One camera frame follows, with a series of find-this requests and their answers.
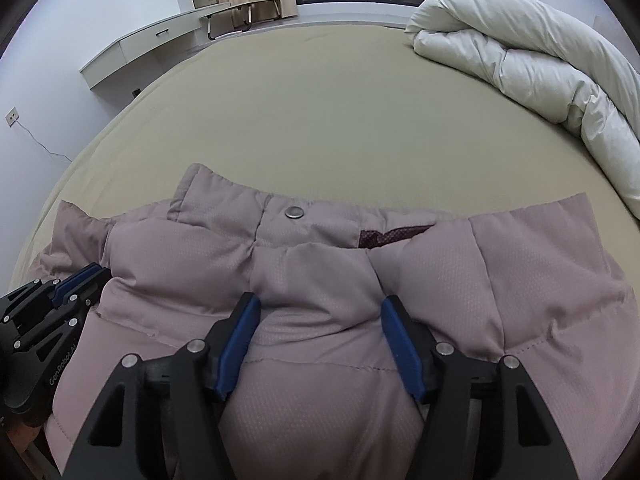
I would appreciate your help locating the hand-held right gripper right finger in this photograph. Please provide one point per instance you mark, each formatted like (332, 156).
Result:
(400, 345)

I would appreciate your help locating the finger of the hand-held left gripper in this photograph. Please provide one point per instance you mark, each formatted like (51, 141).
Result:
(90, 287)
(75, 277)

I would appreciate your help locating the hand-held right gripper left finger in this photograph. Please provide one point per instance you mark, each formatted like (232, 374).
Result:
(240, 345)

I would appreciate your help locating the pink hooded padded coat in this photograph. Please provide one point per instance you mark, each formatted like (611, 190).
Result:
(320, 270)

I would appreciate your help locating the bed with olive sheet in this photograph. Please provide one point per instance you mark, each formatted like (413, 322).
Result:
(310, 110)

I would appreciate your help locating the small folding table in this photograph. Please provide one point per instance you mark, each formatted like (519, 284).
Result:
(240, 12)

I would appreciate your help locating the white folded duvet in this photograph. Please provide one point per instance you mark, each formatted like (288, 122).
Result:
(525, 50)

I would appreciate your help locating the wall socket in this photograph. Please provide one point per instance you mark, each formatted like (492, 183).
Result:
(12, 117)

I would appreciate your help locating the white wall-mounted desk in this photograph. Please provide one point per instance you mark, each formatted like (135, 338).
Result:
(145, 42)

